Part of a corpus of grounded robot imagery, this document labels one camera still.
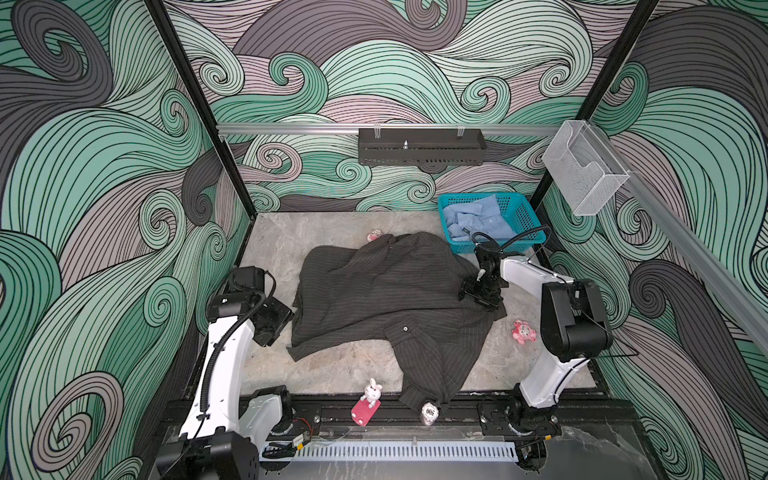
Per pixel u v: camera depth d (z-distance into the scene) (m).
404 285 0.98
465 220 1.10
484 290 0.80
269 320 0.64
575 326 0.48
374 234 1.10
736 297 0.52
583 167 0.79
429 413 0.69
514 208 1.16
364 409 0.73
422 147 0.95
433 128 0.94
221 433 0.38
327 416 0.74
